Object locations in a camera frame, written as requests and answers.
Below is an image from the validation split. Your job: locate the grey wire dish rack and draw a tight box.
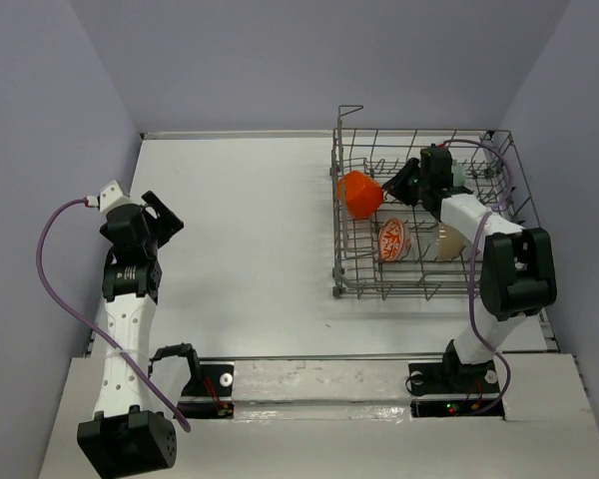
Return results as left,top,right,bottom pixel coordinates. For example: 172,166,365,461
329,105,541,299

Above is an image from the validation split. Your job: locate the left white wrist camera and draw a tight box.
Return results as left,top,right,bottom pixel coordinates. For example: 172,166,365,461
97,181,133,216

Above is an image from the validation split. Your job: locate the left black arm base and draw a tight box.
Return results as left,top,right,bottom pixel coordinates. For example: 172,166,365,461
178,360,235,420

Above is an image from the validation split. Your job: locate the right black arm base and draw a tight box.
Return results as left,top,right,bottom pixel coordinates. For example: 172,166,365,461
404,361,505,419

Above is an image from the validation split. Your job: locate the celadon green ceramic bowl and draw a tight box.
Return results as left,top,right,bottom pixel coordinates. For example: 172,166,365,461
451,164,466,188

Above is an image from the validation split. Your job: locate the orange patterned glass bowl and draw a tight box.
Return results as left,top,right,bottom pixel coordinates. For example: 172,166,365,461
378,218,411,262

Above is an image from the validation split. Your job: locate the orange square plastic bowl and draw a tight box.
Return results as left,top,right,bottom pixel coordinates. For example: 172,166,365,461
336,171,383,220

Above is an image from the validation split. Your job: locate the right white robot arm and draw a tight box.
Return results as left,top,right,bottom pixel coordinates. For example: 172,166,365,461
133,135,556,391

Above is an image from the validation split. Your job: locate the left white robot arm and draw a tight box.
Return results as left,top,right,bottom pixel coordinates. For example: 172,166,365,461
77,200,201,478

